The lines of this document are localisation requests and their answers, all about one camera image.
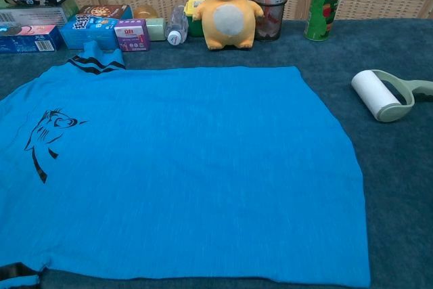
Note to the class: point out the black mesh pen holder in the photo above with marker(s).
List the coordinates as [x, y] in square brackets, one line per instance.
[270, 21]

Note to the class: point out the blue cookie box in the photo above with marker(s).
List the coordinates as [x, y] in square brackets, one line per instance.
[88, 33]

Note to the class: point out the yellow plush toy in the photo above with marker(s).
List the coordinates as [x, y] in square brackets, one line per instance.
[228, 1]

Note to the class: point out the clear plastic water bottle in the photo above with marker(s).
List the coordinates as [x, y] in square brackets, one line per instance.
[176, 26]

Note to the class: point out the small purple box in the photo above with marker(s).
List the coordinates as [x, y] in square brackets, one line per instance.
[132, 37]

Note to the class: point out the brown chocolate cookie box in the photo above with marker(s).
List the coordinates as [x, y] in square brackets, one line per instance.
[108, 11]

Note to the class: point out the orange ball in clear cup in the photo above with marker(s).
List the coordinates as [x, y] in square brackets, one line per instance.
[145, 11]

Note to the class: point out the pale green box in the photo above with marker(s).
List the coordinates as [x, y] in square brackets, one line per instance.
[157, 29]

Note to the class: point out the blue t-shirt with black print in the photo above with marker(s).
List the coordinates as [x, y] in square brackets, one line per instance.
[186, 167]

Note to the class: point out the green Pringles can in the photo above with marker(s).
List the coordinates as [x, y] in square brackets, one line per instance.
[321, 8]

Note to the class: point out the pale green lint roller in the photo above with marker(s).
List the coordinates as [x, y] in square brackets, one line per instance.
[372, 93]

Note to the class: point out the green and white box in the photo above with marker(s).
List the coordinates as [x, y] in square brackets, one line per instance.
[30, 16]

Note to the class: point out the green container with yellow lid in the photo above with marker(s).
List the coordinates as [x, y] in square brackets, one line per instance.
[193, 21]

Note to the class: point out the pink and blue Oreo box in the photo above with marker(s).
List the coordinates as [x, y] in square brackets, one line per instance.
[28, 38]

